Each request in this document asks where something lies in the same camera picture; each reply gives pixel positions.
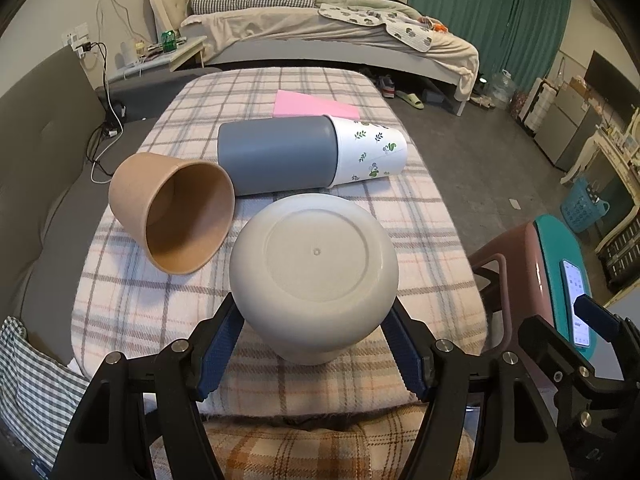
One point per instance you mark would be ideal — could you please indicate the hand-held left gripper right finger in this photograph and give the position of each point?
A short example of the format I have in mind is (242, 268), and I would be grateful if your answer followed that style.
(409, 357)

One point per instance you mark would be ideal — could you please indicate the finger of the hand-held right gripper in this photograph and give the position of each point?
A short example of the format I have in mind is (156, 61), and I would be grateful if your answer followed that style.
(597, 312)
(555, 355)

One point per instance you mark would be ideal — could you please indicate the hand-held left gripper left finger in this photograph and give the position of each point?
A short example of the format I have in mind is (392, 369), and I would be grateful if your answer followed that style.
(219, 360)

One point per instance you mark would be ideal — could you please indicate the beige plastic cup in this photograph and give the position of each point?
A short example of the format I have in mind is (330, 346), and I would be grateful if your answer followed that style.
(315, 270)

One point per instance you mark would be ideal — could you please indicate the brown paper cup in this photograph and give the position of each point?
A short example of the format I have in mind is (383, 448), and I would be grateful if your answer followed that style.
(150, 185)

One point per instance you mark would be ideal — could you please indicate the white leaf-print paper cup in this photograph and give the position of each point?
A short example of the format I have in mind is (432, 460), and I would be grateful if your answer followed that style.
(370, 150)

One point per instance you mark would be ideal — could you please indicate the grey plastic cup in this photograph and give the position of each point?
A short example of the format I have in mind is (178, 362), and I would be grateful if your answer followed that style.
(275, 155)

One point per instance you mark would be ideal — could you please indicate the smartphone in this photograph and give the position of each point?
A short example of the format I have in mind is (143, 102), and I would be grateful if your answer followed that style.
(575, 285)

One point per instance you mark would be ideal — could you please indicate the black crate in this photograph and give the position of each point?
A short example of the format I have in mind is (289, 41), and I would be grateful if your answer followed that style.
(622, 260)

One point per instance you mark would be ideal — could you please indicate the pink plaid blanket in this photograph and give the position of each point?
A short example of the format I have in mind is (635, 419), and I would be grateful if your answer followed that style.
(140, 310)

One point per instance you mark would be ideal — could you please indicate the blue plastic basket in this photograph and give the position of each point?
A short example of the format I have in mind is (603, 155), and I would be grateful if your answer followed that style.
(580, 210)

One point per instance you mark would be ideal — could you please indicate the orange plaid cloth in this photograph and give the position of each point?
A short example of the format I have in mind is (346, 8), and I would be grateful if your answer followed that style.
(310, 450)

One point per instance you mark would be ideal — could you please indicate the white dresser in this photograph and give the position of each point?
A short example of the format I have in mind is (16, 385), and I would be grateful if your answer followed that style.
(615, 160)

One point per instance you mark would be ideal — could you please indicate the blue gingham cloth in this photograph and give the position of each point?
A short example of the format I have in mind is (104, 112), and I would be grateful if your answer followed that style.
(35, 390)

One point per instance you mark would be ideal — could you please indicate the grey cabinet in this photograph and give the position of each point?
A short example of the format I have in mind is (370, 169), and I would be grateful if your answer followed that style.
(570, 125)

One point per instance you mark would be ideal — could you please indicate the black television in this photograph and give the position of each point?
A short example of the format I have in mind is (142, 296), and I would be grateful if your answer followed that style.
(615, 85)

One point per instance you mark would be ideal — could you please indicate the clear water jug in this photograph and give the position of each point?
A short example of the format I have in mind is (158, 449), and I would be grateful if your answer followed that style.
(501, 90)

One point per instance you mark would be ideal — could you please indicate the green slipper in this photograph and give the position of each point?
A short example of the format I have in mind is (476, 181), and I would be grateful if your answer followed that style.
(411, 100)

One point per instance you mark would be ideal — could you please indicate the pink paper sheet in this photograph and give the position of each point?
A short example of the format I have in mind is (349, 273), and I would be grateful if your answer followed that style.
(310, 105)

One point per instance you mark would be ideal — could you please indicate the dark sneakers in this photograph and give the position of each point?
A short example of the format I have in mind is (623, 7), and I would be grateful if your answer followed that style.
(387, 85)

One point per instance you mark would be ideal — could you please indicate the grey sofa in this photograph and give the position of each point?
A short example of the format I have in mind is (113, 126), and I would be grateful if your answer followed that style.
(45, 135)

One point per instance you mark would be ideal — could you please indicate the white bedside table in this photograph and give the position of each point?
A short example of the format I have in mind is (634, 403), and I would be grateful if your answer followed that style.
(175, 57)

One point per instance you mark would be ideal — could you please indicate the white cylinder container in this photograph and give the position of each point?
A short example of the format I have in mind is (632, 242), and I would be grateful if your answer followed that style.
(128, 52)

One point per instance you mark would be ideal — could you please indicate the leaf-print quilt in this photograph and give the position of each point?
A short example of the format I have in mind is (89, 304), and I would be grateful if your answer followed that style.
(400, 27)

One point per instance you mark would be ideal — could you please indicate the teal curtain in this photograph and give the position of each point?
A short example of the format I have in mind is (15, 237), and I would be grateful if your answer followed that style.
(480, 0)

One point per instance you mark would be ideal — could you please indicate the bed with cream sheet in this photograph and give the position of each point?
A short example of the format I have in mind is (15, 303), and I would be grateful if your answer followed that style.
(310, 30)

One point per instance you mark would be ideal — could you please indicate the cream tufted headboard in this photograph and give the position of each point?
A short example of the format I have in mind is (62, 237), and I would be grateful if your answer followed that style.
(167, 5)

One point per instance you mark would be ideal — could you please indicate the wall socket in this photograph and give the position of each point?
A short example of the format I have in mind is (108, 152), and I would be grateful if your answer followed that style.
(75, 37)

